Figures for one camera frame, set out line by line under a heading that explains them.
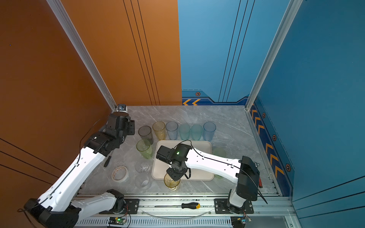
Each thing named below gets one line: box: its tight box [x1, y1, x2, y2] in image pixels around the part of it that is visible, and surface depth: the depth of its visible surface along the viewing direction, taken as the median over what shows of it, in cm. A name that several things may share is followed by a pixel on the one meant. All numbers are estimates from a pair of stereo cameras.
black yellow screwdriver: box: [154, 202, 202, 210], surface depth 74 cm
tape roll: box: [111, 165, 129, 183], surface depth 85 cm
